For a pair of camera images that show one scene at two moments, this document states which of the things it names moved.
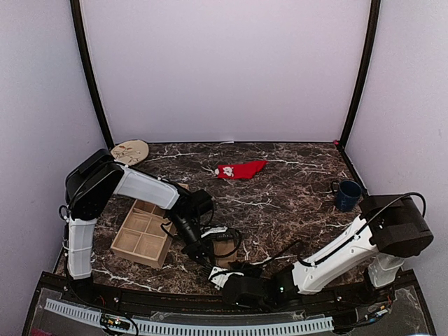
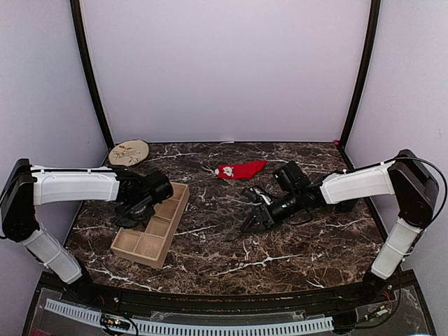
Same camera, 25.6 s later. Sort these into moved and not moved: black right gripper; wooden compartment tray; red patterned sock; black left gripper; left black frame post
Moved: black left gripper; black right gripper
Not moved: wooden compartment tray; red patterned sock; left black frame post
